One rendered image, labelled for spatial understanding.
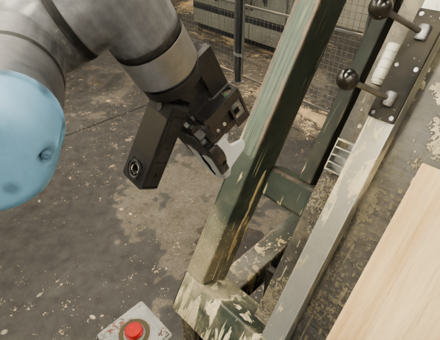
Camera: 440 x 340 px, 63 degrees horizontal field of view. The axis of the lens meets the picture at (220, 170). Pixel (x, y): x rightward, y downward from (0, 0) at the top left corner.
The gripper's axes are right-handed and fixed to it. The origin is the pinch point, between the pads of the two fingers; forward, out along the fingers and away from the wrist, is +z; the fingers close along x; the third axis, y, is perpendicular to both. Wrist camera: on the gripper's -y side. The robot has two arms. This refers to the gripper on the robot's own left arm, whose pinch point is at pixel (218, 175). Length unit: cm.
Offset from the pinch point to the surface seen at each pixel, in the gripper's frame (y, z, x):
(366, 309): 2.4, 35.2, -22.0
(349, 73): 27.1, 2.6, -3.8
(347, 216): 13.4, 25.7, -11.0
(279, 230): 11, 70, 17
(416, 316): 6.7, 33.3, -29.2
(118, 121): 20, 165, 250
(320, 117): 148, 230, 128
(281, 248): 6, 67, 12
